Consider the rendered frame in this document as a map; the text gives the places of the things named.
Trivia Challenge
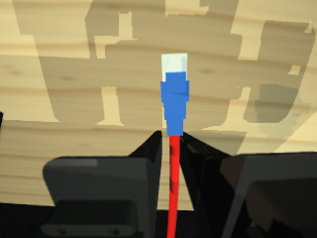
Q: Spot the black panel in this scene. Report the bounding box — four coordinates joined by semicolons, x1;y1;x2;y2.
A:
0;202;201;238

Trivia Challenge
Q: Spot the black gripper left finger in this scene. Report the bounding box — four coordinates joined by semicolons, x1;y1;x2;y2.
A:
43;130;162;238

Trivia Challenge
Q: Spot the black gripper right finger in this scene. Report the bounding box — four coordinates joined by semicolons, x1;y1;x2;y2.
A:
179;132;317;238

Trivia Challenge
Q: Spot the red cable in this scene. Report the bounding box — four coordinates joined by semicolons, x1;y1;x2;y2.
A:
166;136;180;238

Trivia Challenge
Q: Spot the blue network plug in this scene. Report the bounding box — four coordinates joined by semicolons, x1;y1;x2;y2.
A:
160;54;189;136

